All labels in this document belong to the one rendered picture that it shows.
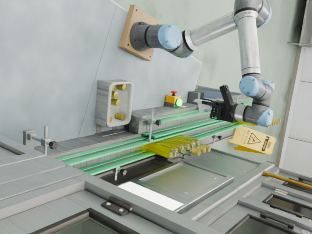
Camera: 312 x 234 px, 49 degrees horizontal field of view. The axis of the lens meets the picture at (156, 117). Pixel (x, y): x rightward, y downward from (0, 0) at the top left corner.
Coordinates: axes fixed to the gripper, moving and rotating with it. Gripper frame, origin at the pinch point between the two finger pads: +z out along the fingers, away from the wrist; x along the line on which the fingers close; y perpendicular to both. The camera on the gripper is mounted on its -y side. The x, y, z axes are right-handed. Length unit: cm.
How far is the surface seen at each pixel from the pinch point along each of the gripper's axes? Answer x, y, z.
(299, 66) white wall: 591, -3, 108
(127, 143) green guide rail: -17.9, 26.0, 27.1
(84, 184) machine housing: -94, 8, -25
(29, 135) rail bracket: -71, 14, 31
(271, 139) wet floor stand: 341, 95, 63
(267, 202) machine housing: 17, 47, -36
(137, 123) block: -7.1, 18.3, 31.0
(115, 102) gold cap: -18.4, 7.3, 37.2
